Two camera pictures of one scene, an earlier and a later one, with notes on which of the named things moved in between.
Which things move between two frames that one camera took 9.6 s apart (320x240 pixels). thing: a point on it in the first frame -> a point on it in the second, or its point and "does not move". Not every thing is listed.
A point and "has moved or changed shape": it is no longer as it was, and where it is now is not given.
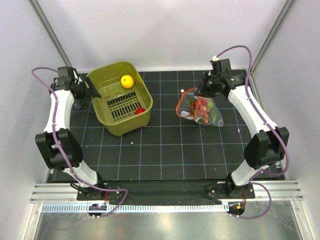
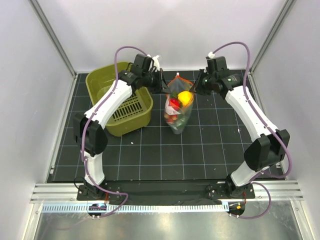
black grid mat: [171, 148] does not move
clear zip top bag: [203, 110] -> [178, 103]
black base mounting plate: [168, 191] does not move
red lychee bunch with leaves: [200, 108] -> [170, 119]
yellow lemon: [127, 81] has moved or changed shape
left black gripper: [79, 103] -> [161, 86]
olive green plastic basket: [125, 102] does not move
